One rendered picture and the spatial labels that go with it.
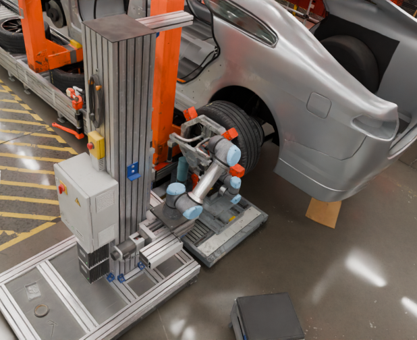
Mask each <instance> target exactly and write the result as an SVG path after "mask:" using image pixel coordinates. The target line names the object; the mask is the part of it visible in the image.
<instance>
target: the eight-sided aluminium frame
mask: <svg viewBox="0 0 417 340"><path fill-rule="evenodd" d="M198 122H199V123H201V124H202V125H205V126H206V127H207V128H208V129H210V130H212V131H213V132H214V133H216V134H217V135H218V136H221V135H222V134H223V133H225V132H226V130H225V128H224V127H223V126H221V125H219V124H218V123H216V122H214V121H213V120H211V119H209V118H208V117H207V116H205V115H200V116H198V117H196V118H194V119H192V120H190V121H187V122H185V123H183V124H182V126H181V134H180V136H181V137H182V138H185V139H188V136H189V131H190V126H191V125H194V124H196V123H198ZM179 148H180V150H181V152H182V154H183V156H184V157H185V156H186V153H187V150H186V149H185V148H183V147H182V146H180V145H179ZM189 169H190V170H191V172H194V173H195V174H196V175H197V176H199V173H200V169H199V166H198V165H197V166H195V167H192V166H191V165H189Z"/></svg>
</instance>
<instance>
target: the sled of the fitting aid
mask: <svg viewBox="0 0 417 340"><path fill-rule="evenodd" d="M244 213H245V210H244V209H243V208H242V207H241V206H239V205H238V204H235V205H234V206H232V207H231V208H230V209H229V210H227V211H226V212H224V213H223V214H222V215H220V216H219V217H217V218H216V219H215V220H213V219H212V218H210V217H209V216H208V215H207V214H206V213H204V212H203V211H202V212H201V213H200V214H199V217H198V219H199V220H201V221H202V222H203V223H204V224H205V225H207V226H208V227H209V228H210V229H212V230H213V231H214V232H215V233H216V234H218V235H219V234H220V233H222V232H223V231H225V230H226V229H227V228H228V227H230V226H231V225H233V224H234V223H235V222H236V221H237V220H239V219H240V218H241V217H243V216H244Z"/></svg>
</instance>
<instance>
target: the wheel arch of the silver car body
mask: <svg viewBox="0 0 417 340"><path fill-rule="evenodd" d="M254 94H255V91H253V90H251V89H249V88H247V87H245V86H242V85H238V84H229V85H226V86H222V87H220V88H219V89H217V90H216V91H215V92H214V93H213V94H212V95H211V97H210V98H209V100H208V102H207V104H209V103H211V102H213V101H229V102H231V103H233V104H235V105H237V106H238V107H239V108H241V109H242V110H243V108H244V106H245V105H246V103H247V102H248V101H249V100H250V98H251V97H252V96H253V95H254ZM259 97H260V96H259V95H258V94H256V95H255V96H254V97H253V98H252V99H251V100H250V101H249V103H248V104H247V105H246V107H245V109H244V111H245V113H247V114H249V115H251V114H252V109H253V106H256V104H257V101H258V98H259ZM260 98H261V97H260ZM259 107H260V111H259V113H258V114H257V117H259V118H261V119H262V120H263V121H265V122H267V123H269V124H271V125H272V126H273V129H274V130H275V133H274V136H273V139H272V143H274V144H276V145H278V146H279V155H280V136H279V130H278V127H277V123H276V121H275V118H274V116H273V114H272V112H271V110H270V109H269V106H268V105H267V104H266V103H265V101H264V100H263V99H262V98H261V100H260V103H259ZM278 161H279V157H278V160H277V163H278ZM276 166H277V164H276V165H275V168H276ZM275 168H274V169H273V172H274V170H275Z"/></svg>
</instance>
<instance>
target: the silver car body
mask: <svg viewBox="0 0 417 340"><path fill-rule="evenodd" d="M203 1H204V3H205V4H203V3H201V2H200V1H199V0H184V11H185V12H187V13H189V14H191V15H193V16H194V20H193V24H191V25H188V26H182V34H181V41H180V48H179V61H178V69H177V82H176V89H175V102H174V107H175V108H176V109H178V110H180V111H181V112H182V111H184V110H186V109H189V108H190V107H194V108H195V109H198V108H200V107H202V106H205V105H206V104H207V102H208V100H209V98H210V97H211V95H212V94H213V93H214V92H215V91H216V90H217V89H219V88H220V87H222V86H226V85H229V84H238V85H242V86H245V87H247V88H249V89H251V90H253V91H255V93H257V94H258V95H259V96H260V97H261V98H262V99H263V100H264V101H265V103H266V104H267V105H268V106H269V109H270V110H271V112H272V114H273V116H274V118H275V121H276V123H277V127H278V130H279V136H280V155H279V161H278V163H277V166H276V168H275V170H274V173H276V174H277V175H279V176H281V177H282V178H283V179H285V180H287V181H288V182H290V183H291V184H293V185H294V186H296V187H297V188H299V189H301V190H302V191H303V192H305V193H307V194H308V195H309V196H312V197H313V198H315V199H317V200H320V201H322V202H337V201H340V200H344V199H346V198H349V197H351V196H353V195H354V194H357V193H358V192H360V191H361V190H363V189H364V188H365V187H366V186H368V185H369V184H370V183H372V182H373V181H374V180H375V179H376V178H377V177H378V176H379V175H380V174H381V173H382V172H384V171H385V170H386V169H388V168H389V167H390V166H392V164H394V163H395V162H396V161H397V160H398V159H399V158H400V157H401V156H402V155H404V154H405V153H406V152H407V151H408V150H409V149H410V148H411V147H412V146H413V145H414V144H415V143H416V141H417V19H416V18H414V17H412V16H411V15H410V14H408V13H407V12H405V11H404V10H403V9H401V8H400V7H398V6H397V5H396V4H394V3H393V2H391V1H390V0H322V1H323V5H324V6H325V9H326V10H325V18H324V19H323V20H321V21H319V22H318V23H317V24H315V25H314V26H313V27H311V28H310V29H309V30H308V29H307V28H306V27H305V26H304V25H303V24H302V23H301V22H299V21H298V20H297V19H296V18H295V17H294V16H292V15H291V14H290V12H288V11H287V10H286V9H284V8H283V7H282V6H280V4H278V3H277V2H276V1H274V0H203ZM41 6H42V12H46V13H47V16H48V17H49V18H50V19H51V21H52V23H53V24H54V26H55V27H56V28H63V27H64V26H67V29H68V36H69V37H70V38H72V39H73V40H75V41H76V42H77V43H79V44H81V45H82V29H81V22H83V21H87V20H94V19H98V18H106V17H109V16H116V15H121V14H126V15H128V16H130V17H131V18H134V19H135V20H136V19H140V18H146V17H150V6H151V0H41Z"/></svg>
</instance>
